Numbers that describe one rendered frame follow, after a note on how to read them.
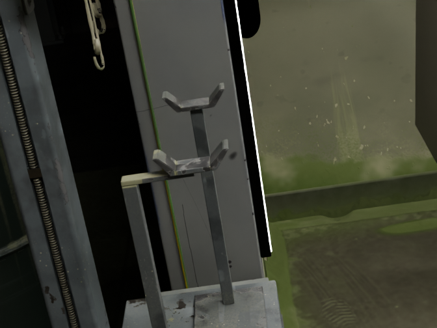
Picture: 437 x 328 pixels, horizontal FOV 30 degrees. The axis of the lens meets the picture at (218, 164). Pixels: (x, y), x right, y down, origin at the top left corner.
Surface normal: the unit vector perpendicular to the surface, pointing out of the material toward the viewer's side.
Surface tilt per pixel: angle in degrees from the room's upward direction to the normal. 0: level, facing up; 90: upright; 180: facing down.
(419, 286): 0
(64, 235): 90
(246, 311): 0
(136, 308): 0
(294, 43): 57
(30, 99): 90
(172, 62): 90
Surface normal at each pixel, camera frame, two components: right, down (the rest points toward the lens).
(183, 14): 0.01, 0.39
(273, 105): -0.07, -0.17
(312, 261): -0.14, -0.91
